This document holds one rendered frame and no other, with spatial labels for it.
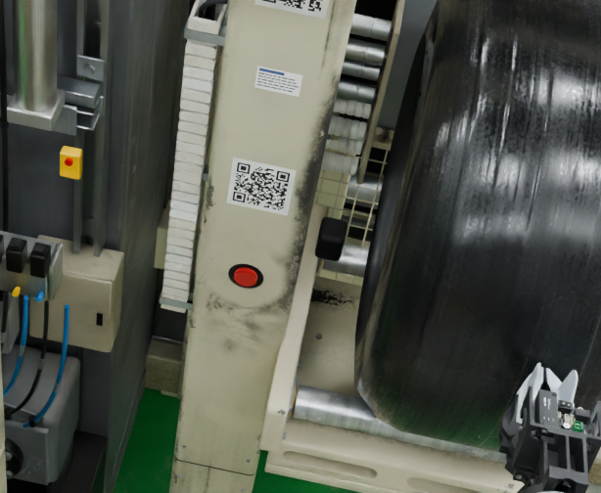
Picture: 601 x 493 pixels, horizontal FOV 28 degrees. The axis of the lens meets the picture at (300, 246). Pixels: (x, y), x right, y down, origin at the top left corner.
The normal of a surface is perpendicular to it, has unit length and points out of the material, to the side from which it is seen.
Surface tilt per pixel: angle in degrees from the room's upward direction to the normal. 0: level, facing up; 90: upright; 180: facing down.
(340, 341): 0
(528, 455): 83
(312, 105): 90
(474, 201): 48
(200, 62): 90
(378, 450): 0
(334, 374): 0
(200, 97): 90
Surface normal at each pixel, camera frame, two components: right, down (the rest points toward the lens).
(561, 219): -0.01, 0.02
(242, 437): -0.15, 0.69
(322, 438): 0.14, -0.68
